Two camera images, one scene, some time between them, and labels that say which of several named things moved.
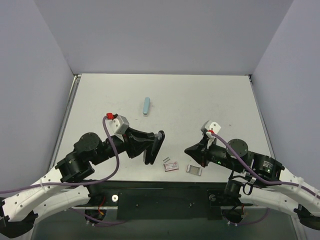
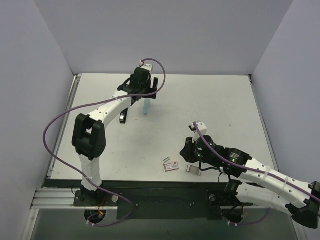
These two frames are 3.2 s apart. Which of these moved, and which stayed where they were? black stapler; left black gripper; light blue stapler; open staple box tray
Moved: black stapler; left black gripper
Stayed: open staple box tray; light blue stapler
